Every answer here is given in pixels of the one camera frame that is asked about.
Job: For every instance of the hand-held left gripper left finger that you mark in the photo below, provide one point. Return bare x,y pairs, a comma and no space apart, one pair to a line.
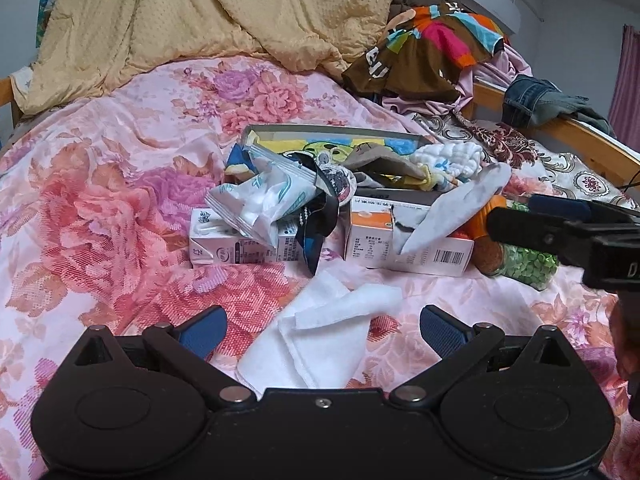
205,332

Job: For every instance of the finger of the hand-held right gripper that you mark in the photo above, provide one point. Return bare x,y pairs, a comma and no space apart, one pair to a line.
530,232
560,206

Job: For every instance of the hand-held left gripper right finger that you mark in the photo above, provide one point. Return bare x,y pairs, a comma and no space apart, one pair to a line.
440,332

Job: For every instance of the glass jar of green beans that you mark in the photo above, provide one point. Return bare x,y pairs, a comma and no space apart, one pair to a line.
530,265

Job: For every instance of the grey white sock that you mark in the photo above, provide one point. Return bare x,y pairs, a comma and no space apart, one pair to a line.
450,205

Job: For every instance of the white towel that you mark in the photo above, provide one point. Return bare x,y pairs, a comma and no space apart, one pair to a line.
310,340

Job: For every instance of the white knitted cloth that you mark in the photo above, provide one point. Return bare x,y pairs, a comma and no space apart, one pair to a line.
450,157

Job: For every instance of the pastel striped sock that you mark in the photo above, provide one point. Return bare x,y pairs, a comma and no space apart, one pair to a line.
430,180

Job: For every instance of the white cotton pad packet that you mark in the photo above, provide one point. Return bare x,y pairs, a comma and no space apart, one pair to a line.
260,200

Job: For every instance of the grey cartoon sock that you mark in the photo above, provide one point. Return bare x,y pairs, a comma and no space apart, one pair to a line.
337,180

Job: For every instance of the grey cartoon print box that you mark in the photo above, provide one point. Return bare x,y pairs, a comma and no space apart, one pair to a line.
285,141

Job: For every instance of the person's right hand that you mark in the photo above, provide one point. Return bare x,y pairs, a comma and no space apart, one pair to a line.
627,340

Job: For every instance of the cream ornate patterned blanket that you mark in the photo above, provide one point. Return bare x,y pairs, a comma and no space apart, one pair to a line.
550,165

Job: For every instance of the wooden bed end board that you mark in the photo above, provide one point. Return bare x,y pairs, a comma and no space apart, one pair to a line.
590,145

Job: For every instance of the small white carton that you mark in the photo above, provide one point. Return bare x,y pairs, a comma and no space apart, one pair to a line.
220,245

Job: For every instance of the blue jeans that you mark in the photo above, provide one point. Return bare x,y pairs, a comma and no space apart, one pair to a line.
525,100
575,102

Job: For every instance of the orange white medicine box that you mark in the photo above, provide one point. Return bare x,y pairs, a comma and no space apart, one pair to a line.
370,240

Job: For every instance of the pink curtain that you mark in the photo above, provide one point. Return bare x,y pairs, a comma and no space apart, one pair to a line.
627,85

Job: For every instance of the brown multicoloured patchwork garment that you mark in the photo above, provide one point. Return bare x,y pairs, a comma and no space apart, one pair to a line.
410,75

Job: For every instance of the pink floral bedsheet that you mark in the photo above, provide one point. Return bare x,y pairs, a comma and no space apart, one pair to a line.
100,160

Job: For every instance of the yellow dotted blanket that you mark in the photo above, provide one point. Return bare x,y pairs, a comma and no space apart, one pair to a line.
150,10

